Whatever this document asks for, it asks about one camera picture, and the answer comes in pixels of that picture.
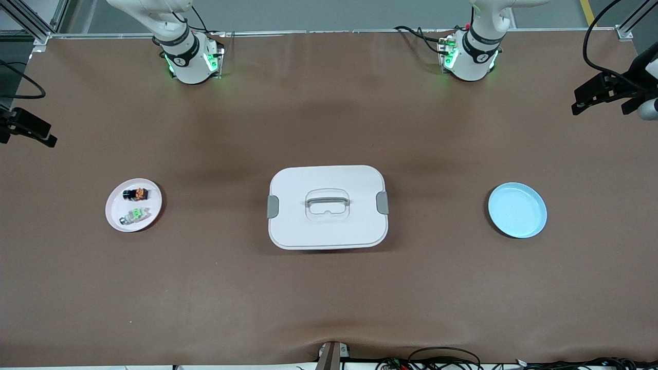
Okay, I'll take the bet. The white lidded storage box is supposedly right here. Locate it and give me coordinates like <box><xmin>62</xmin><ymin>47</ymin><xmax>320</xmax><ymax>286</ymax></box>
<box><xmin>267</xmin><ymin>165</ymin><xmax>390</xmax><ymax>251</ymax></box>

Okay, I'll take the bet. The pink round plate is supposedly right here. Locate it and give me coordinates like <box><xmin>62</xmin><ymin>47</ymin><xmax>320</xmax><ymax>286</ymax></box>
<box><xmin>105</xmin><ymin>178</ymin><xmax>163</xmax><ymax>233</ymax></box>

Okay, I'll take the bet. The light blue round plate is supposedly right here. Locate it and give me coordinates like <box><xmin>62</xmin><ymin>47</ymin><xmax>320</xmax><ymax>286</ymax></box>
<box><xmin>487</xmin><ymin>182</ymin><xmax>548</xmax><ymax>239</ymax></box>

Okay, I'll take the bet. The brown table mat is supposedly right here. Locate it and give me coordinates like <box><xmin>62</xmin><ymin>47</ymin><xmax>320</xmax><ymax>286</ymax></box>
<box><xmin>0</xmin><ymin>30</ymin><xmax>658</xmax><ymax>366</ymax></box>

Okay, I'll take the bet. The aluminium frame post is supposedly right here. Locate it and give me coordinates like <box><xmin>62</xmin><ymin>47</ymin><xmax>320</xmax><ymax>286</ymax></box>
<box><xmin>0</xmin><ymin>0</ymin><xmax>71</xmax><ymax>46</ymax></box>
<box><xmin>614</xmin><ymin>0</ymin><xmax>658</xmax><ymax>42</ymax></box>

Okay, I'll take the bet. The green and grey switch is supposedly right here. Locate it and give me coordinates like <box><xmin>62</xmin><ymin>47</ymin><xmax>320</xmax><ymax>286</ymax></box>
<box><xmin>119</xmin><ymin>207</ymin><xmax>151</xmax><ymax>226</ymax></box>

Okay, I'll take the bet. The black left arm base cable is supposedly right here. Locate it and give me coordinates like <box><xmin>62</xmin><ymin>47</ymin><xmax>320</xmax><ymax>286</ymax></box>
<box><xmin>394</xmin><ymin>25</ymin><xmax>449</xmax><ymax>55</ymax></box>

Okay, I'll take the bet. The black arm base cable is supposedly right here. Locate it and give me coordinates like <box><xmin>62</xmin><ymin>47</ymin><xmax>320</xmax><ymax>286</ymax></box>
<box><xmin>177</xmin><ymin>4</ymin><xmax>227</xmax><ymax>38</ymax></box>
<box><xmin>394</xmin><ymin>25</ymin><xmax>449</xmax><ymax>55</ymax></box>

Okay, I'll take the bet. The black right arm base cable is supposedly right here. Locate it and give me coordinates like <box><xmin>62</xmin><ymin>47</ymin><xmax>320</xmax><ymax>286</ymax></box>
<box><xmin>177</xmin><ymin>4</ymin><xmax>227</xmax><ymax>38</ymax></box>

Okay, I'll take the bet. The black cable bundle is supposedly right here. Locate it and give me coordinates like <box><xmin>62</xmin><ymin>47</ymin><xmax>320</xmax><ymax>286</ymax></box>
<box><xmin>514</xmin><ymin>357</ymin><xmax>658</xmax><ymax>370</ymax></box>

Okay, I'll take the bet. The black looped cable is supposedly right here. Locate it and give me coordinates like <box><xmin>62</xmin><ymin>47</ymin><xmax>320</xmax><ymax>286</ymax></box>
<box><xmin>406</xmin><ymin>346</ymin><xmax>483</xmax><ymax>370</ymax></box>

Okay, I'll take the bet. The brown camera mount bracket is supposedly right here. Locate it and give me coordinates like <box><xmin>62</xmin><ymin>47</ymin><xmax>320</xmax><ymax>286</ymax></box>
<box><xmin>315</xmin><ymin>341</ymin><xmax>351</xmax><ymax>370</ymax></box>

